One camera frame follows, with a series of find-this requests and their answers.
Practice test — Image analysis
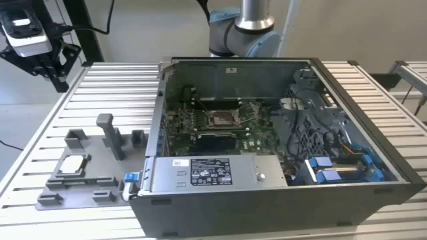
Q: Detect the hard disk in blue carrier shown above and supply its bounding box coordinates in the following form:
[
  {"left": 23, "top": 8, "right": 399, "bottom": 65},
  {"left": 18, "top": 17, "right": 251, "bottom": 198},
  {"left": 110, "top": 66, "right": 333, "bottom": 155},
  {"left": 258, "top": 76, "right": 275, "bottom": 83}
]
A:
[
  {"left": 314, "top": 166, "right": 386, "bottom": 185},
  {"left": 306, "top": 152, "right": 375, "bottom": 169}
]

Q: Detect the green motherboard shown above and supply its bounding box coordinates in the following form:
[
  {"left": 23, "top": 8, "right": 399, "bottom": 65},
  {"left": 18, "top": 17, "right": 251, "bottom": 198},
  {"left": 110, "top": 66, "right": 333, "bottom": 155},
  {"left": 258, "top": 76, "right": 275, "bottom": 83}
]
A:
[{"left": 164, "top": 98, "right": 295, "bottom": 163}]

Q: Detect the silver topped CPU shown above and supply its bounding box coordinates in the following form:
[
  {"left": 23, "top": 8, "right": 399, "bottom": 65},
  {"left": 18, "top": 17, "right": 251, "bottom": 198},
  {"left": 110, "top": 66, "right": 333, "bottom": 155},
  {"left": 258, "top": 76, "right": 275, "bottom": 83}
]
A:
[{"left": 56, "top": 154, "right": 88, "bottom": 175}]

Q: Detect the black wire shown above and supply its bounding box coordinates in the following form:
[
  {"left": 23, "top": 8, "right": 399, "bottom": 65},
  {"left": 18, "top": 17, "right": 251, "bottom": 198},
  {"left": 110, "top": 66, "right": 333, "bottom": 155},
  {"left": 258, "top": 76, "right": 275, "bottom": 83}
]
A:
[{"left": 287, "top": 98, "right": 311, "bottom": 161}]

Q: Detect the black stand post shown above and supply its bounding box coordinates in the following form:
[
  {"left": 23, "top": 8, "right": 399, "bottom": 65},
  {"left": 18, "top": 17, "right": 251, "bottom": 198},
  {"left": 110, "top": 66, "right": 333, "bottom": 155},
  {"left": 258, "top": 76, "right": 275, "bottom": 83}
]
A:
[{"left": 43, "top": 0, "right": 106, "bottom": 63}]

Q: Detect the CPU socket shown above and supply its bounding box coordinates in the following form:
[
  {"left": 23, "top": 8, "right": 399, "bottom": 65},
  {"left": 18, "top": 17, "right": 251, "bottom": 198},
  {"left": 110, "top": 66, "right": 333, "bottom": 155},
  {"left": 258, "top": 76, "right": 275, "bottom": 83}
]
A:
[{"left": 207, "top": 109, "right": 240, "bottom": 129}]

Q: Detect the black floor cable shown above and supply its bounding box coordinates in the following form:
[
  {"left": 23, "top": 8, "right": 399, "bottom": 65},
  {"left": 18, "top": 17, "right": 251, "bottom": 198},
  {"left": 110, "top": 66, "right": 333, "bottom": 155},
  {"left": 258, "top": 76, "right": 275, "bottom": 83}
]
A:
[{"left": 0, "top": 139, "right": 26, "bottom": 151}]

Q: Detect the silver power supply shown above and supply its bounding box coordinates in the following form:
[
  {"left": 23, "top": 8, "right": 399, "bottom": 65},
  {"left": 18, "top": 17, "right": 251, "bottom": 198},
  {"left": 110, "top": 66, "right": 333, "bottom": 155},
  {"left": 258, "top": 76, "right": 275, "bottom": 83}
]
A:
[{"left": 150, "top": 154, "right": 290, "bottom": 195}]

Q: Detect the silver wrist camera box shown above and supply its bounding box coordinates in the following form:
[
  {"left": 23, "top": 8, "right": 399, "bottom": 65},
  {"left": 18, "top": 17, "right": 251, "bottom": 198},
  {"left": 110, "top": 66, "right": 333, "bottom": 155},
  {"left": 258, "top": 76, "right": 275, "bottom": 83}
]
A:
[{"left": 0, "top": 13, "right": 55, "bottom": 58}]

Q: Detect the coloured wire bundle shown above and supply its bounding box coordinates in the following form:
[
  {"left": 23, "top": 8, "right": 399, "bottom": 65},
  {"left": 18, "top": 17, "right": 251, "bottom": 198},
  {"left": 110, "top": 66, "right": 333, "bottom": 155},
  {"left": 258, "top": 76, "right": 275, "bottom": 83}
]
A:
[{"left": 338, "top": 139, "right": 365, "bottom": 157}]

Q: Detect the black rectangular board component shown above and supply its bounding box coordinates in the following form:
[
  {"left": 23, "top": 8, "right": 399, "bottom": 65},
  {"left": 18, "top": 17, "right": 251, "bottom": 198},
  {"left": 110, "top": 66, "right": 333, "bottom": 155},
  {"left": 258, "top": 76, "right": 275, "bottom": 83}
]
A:
[{"left": 194, "top": 137, "right": 236, "bottom": 154}]

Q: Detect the aluminium slat side table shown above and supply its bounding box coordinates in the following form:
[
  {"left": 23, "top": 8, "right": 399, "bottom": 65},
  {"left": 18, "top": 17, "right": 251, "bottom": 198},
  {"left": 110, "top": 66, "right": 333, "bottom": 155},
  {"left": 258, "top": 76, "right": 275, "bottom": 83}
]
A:
[{"left": 389, "top": 59, "right": 427, "bottom": 101}]

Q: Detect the grey parts rack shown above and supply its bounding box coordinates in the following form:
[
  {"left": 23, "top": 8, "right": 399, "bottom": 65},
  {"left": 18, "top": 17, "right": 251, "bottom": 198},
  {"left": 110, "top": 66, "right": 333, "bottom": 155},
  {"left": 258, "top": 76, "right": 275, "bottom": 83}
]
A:
[{"left": 35, "top": 113, "right": 152, "bottom": 211}]

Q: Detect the black RAM slot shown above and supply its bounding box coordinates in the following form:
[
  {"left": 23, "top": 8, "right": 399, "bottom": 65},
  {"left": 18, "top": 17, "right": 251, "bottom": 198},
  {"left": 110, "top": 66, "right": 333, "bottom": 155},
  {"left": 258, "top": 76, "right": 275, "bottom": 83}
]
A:
[
  {"left": 195, "top": 127, "right": 247, "bottom": 134},
  {"left": 196, "top": 133, "right": 235, "bottom": 139}
]

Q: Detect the white case handle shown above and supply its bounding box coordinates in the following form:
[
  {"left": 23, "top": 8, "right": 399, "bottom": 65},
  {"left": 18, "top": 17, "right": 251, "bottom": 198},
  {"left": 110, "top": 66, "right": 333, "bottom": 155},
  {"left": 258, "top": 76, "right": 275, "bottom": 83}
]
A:
[{"left": 120, "top": 181, "right": 134, "bottom": 201}]

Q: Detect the black camera cable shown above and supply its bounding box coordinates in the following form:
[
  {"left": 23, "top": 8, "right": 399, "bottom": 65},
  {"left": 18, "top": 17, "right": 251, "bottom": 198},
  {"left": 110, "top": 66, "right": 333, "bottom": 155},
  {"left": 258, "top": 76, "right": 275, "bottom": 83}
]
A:
[{"left": 52, "top": 0, "right": 116, "bottom": 36}]

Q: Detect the grey metal drive cage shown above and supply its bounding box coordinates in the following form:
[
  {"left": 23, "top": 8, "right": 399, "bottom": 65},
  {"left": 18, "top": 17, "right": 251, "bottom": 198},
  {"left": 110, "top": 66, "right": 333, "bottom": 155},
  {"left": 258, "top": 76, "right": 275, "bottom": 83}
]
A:
[{"left": 268, "top": 83, "right": 354, "bottom": 163}]

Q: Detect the blue case latch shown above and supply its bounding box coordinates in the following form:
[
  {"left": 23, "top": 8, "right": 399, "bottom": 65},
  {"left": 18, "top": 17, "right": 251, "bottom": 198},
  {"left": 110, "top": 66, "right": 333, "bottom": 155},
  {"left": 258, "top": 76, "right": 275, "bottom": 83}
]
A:
[{"left": 122, "top": 171, "right": 139, "bottom": 184}]

